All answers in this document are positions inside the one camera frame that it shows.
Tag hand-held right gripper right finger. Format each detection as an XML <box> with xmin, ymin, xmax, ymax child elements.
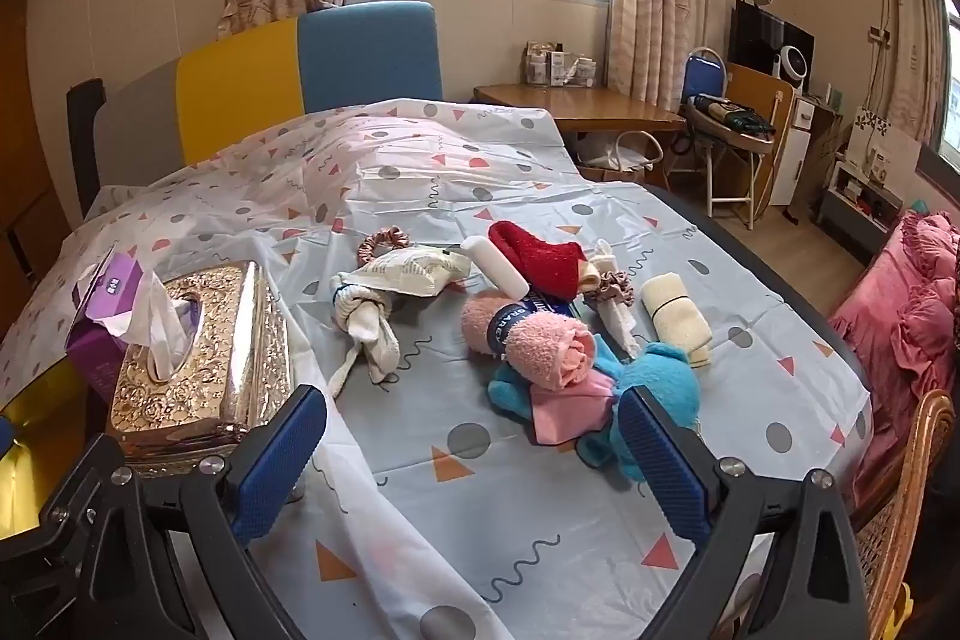
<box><xmin>616</xmin><ymin>385</ymin><xmax>875</xmax><ymax>640</ymax></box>

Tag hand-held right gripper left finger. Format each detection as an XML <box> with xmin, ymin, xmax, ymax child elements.
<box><xmin>15</xmin><ymin>383</ymin><xmax>331</xmax><ymax>640</ymax></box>

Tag blue fuzzy sock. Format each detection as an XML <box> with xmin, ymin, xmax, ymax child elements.
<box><xmin>487</xmin><ymin>340</ymin><xmax>702</xmax><ymax>480</ymax></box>

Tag pink cloth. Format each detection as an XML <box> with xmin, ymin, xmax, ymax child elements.
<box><xmin>529</xmin><ymin>370</ymin><xmax>616</xmax><ymax>444</ymax></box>

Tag plain white sock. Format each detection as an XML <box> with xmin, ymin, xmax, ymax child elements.
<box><xmin>581</xmin><ymin>239</ymin><xmax>642</xmax><ymax>360</ymax></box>

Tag white knotted sock blue stripe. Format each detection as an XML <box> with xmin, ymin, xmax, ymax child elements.
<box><xmin>328</xmin><ymin>284</ymin><xmax>421</xmax><ymax>399</ymax></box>

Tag pink towel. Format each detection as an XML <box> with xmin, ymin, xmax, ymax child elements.
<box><xmin>460</xmin><ymin>291</ymin><xmax>597</xmax><ymax>393</ymax></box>

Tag mauve scrunchie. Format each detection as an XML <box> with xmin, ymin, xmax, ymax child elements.
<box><xmin>592</xmin><ymin>267</ymin><xmax>637</xmax><ymax>298</ymax></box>

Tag blue tissue pack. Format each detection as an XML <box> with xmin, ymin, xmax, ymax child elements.
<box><xmin>525</xmin><ymin>291</ymin><xmax>593</xmax><ymax>319</ymax></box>

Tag white printed pouch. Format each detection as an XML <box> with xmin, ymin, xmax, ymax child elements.
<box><xmin>334</xmin><ymin>244</ymin><xmax>473</xmax><ymax>300</ymax></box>

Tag pink satin scrunchie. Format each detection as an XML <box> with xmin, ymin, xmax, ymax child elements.
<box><xmin>356</xmin><ymin>226</ymin><xmax>412</xmax><ymax>270</ymax></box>

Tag gold metal tray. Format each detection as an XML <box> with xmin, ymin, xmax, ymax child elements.
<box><xmin>0</xmin><ymin>362</ymin><xmax>98</xmax><ymax>540</ymax></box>

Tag red fuzzy sock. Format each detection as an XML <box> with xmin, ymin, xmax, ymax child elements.
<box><xmin>487</xmin><ymin>220</ymin><xmax>587</xmax><ymax>300</ymax></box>

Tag ornate gold tissue box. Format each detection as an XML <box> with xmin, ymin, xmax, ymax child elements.
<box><xmin>105</xmin><ymin>261</ymin><xmax>305</xmax><ymax>498</ymax></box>

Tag cream rolled towel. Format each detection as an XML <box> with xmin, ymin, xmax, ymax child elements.
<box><xmin>640</xmin><ymin>275</ymin><xmax>713</xmax><ymax>369</ymax></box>

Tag white tissue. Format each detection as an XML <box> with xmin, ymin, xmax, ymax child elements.
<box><xmin>120</xmin><ymin>269</ymin><xmax>205</xmax><ymax>386</ymax></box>

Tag purple tissue box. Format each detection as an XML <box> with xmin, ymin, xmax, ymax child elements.
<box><xmin>66</xmin><ymin>246</ymin><xmax>151</xmax><ymax>397</ymax></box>

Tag wicker chair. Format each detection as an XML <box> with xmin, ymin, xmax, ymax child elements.
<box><xmin>855</xmin><ymin>389</ymin><xmax>960</xmax><ymax>640</ymax></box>

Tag pink ruffled bedding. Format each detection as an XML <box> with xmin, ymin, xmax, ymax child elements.
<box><xmin>829</xmin><ymin>212</ymin><xmax>960</xmax><ymax>513</ymax></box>

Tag printed white bed sheet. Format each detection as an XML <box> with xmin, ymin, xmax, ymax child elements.
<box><xmin>0</xmin><ymin>100</ymin><xmax>875</xmax><ymax>640</ymax></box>

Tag white bag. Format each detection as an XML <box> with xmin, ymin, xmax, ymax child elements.
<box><xmin>611</xmin><ymin>130</ymin><xmax>665</xmax><ymax>172</ymax></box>

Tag white cabinet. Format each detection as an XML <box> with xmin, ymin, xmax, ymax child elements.
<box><xmin>772</xmin><ymin>96</ymin><xmax>815</xmax><ymax>206</ymax></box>

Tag dark bag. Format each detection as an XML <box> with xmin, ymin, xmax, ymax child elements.
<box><xmin>690</xmin><ymin>94</ymin><xmax>773</xmax><ymax>142</ymax></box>

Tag white low shelf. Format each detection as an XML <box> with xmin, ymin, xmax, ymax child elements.
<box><xmin>817</xmin><ymin>107</ymin><xmax>923</xmax><ymax>251</ymax></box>

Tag wooden desk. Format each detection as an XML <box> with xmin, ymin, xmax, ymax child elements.
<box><xmin>474</xmin><ymin>83</ymin><xmax>687</xmax><ymax>135</ymax></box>

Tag wooden folding board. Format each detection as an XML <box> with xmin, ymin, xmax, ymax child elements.
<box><xmin>724</xmin><ymin>62</ymin><xmax>796</xmax><ymax>206</ymax></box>

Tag grey yellow blue headboard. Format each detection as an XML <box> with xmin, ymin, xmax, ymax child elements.
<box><xmin>94</xmin><ymin>1</ymin><xmax>443</xmax><ymax>214</ymax></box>

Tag wooden wardrobe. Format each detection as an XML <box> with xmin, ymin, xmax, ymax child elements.
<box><xmin>0</xmin><ymin>0</ymin><xmax>68</xmax><ymax>326</ymax></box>

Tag blue folding chair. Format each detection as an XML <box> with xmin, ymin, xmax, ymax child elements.
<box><xmin>679</xmin><ymin>47</ymin><xmax>773</xmax><ymax>229</ymax></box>

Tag group of cosmetic boxes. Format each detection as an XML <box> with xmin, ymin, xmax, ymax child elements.
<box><xmin>523</xmin><ymin>40</ymin><xmax>601</xmax><ymax>88</ymax></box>

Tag white round fan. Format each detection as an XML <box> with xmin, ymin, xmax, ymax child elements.
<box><xmin>769</xmin><ymin>47</ymin><xmax>811</xmax><ymax>86</ymax></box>

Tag black monitor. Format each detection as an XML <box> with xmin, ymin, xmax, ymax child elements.
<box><xmin>729</xmin><ymin>1</ymin><xmax>815</xmax><ymax>86</ymax></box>

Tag black bed post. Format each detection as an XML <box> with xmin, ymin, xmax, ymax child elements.
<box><xmin>66</xmin><ymin>77</ymin><xmax>106</xmax><ymax>221</ymax></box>

